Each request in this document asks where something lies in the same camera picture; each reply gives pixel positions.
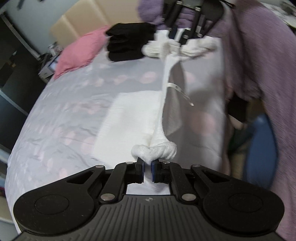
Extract beige padded headboard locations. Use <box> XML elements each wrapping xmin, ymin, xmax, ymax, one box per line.
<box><xmin>50</xmin><ymin>0</ymin><xmax>141</xmax><ymax>47</ymax></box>

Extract pink pillow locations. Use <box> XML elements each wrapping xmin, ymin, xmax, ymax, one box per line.
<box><xmin>53</xmin><ymin>26</ymin><xmax>109</xmax><ymax>80</ymax></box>

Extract white nightstand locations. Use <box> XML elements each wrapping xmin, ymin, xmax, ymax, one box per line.
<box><xmin>38</xmin><ymin>42</ymin><xmax>63</xmax><ymax>84</ymax></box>

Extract white crinkle garment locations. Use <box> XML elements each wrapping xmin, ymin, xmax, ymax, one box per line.
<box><xmin>132</xmin><ymin>30</ymin><xmax>217</xmax><ymax>166</ymax></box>
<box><xmin>92</xmin><ymin>90</ymin><xmax>177</xmax><ymax>195</ymax></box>

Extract grey pink-dotted bed sheet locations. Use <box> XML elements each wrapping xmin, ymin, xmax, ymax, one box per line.
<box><xmin>4</xmin><ymin>49</ymin><xmax>228</xmax><ymax>235</ymax></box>

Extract black folded garment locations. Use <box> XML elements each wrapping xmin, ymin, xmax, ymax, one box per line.
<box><xmin>105</xmin><ymin>23</ymin><xmax>156</xmax><ymax>62</ymax></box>

